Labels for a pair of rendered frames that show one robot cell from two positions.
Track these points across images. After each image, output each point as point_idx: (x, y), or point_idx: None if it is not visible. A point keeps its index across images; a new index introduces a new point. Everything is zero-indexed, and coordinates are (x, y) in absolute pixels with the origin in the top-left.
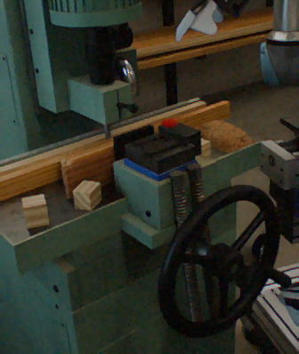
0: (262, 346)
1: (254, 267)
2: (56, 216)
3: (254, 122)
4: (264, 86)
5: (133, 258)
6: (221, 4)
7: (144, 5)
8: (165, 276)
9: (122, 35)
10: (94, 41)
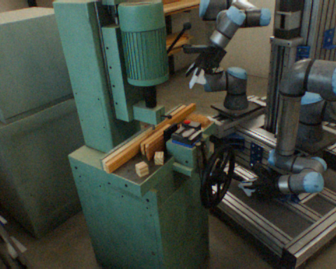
0: (208, 209)
1: None
2: (149, 169)
3: (171, 98)
4: (171, 77)
5: (176, 181)
6: (205, 70)
7: None
8: (204, 185)
9: None
10: (149, 89)
